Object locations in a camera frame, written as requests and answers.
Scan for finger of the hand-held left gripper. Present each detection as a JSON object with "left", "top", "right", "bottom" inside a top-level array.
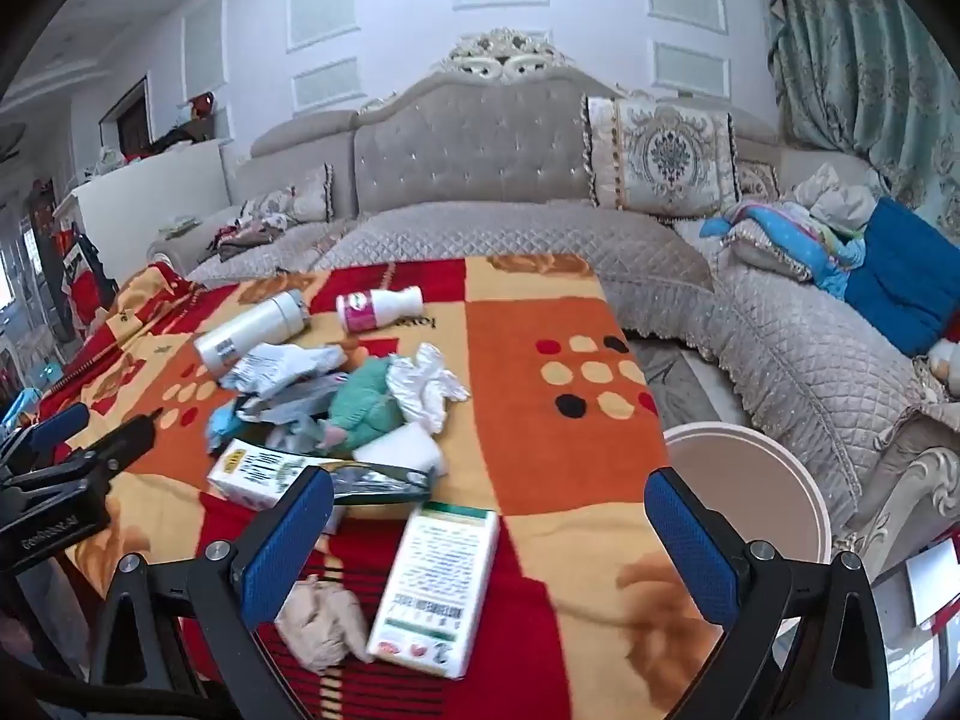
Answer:
[
  {"left": 0, "top": 403, "right": 91, "bottom": 470},
  {"left": 0, "top": 409, "right": 162, "bottom": 500}
]

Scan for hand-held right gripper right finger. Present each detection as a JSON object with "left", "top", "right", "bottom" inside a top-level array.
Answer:
[{"left": 643, "top": 466, "right": 890, "bottom": 720}]

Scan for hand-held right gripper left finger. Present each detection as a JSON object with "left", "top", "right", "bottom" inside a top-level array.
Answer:
[{"left": 86, "top": 465, "right": 335, "bottom": 720}]

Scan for small white green-print box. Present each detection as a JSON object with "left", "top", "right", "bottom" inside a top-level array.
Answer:
[{"left": 208, "top": 437, "right": 353, "bottom": 533}]

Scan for round white bin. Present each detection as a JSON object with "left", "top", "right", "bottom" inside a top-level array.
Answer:
[{"left": 664, "top": 422, "right": 832, "bottom": 563}]

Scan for beige tissue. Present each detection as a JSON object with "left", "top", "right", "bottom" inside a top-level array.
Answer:
[{"left": 274, "top": 576, "right": 376, "bottom": 674}]

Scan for light blue plastic wrapper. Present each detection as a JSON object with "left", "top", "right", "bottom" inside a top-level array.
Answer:
[{"left": 206, "top": 405, "right": 248, "bottom": 455}]

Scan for dark green foil packet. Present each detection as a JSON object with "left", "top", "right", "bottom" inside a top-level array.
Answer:
[{"left": 326, "top": 461, "right": 436, "bottom": 503}]

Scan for clear plastic bag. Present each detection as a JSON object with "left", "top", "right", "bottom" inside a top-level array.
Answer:
[{"left": 236, "top": 375, "right": 346, "bottom": 421}]

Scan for white foam block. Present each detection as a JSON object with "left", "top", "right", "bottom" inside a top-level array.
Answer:
[{"left": 352, "top": 420, "right": 443, "bottom": 477}]

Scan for green plush cloth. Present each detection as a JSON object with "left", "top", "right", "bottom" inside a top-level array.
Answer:
[{"left": 319, "top": 360, "right": 406, "bottom": 455}]

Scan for large white carton box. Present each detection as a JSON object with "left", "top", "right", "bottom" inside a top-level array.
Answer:
[{"left": 366, "top": 501, "right": 501, "bottom": 678}]

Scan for white printed snack wrapper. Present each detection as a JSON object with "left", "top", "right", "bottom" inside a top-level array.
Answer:
[{"left": 219, "top": 343, "right": 350, "bottom": 395}]

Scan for white tissue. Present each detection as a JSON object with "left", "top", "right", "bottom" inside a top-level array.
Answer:
[{"left": 386, "top": 343, "right": 471, "bottom": 432}]

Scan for white thermos bottle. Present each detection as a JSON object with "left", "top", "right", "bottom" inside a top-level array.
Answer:
[{"left": 193, "top": 289, "right": 312, "bottom": 376}]

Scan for pile of dark clothes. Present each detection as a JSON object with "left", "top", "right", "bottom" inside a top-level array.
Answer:
[{"left": 206, "top": 217, "right": 293, "bottom": 252}]

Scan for white bottle with pink label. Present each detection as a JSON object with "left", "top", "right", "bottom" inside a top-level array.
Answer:
[{"left": 335, "top": 285, "right": 425, "bottom": 335}]

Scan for white cabinet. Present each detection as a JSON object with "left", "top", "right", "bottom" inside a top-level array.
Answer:
[{"left": 71, "top": 139, "right": 233, "bottom": 282}]

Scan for orange red patterned blanket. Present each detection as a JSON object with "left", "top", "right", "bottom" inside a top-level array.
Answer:
[{"left": 37, "top": 255, "right": 721, "bottom": 720}]

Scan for floral beige cushion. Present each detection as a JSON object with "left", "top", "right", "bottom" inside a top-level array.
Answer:
[{"left": 240, "top": 163, "right": 336, "bottom": 224}]

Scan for plush toy with red hat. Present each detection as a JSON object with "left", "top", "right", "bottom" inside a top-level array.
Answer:
[{"left": 926, "top": 340, "right": 960, "bottom": 398}]

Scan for colourful children's blanket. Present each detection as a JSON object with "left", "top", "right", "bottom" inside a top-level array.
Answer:
[{"left": 701, "top": 199, "right": 871, "bottom": 297}]

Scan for blue folded quilt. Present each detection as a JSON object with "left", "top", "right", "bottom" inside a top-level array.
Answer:
[{"left": 844, "top": 197, "right": 960, "bottom": 357}]

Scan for small embroidered cushion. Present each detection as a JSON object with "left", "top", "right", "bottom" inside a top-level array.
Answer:
[{"left": 735, "top": 160, "right": 782, "bottom": 203}]

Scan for beige crumpled garment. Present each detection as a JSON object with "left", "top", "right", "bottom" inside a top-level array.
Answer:
[{"left": 780, "top": 163, "right": 878, "bottom": 237}]

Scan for large embroidered beige cushion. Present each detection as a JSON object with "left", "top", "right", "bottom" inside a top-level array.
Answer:
[{"left": 583, "top": 94, "right": 743, "bottom": 218}]

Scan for grey tufted sofa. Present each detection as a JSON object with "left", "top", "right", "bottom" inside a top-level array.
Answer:
[{"left": 146, "top": 28, "right": 960, "bottom": 548}]

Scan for green patterned curtain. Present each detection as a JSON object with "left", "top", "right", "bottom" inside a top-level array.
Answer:
[{"left": 757, "top": 0, "right": 960, "bottom": 211}]

